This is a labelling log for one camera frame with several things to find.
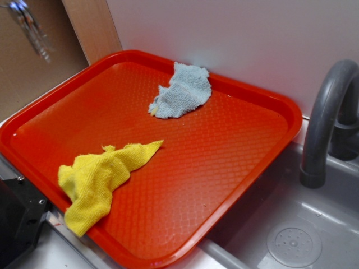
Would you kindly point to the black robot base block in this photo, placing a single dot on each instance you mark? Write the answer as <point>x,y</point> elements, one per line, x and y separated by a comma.
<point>23,212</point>

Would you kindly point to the red plastic tray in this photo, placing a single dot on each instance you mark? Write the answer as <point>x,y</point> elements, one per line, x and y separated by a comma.
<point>207,161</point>

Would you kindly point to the sink drain cover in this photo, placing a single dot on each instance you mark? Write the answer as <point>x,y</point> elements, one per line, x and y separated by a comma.
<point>294,244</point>

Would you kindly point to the grey plastic sink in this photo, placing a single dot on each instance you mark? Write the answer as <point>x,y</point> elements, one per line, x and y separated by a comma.
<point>239,239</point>

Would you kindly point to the wooden board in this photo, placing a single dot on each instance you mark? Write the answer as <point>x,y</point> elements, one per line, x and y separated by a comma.
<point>94,28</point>

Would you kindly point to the yellow microfiber cloth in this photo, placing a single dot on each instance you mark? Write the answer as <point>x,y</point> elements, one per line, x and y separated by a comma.
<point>91,180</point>

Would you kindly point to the light blue microfiber cloth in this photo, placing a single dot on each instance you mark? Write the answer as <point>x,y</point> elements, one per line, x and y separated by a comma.
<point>189,88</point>

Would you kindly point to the grey curved faucet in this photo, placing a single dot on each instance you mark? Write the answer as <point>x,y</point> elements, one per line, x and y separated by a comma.
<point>333,124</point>

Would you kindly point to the silver keys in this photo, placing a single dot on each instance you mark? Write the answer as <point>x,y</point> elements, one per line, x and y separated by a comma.
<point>31,27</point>

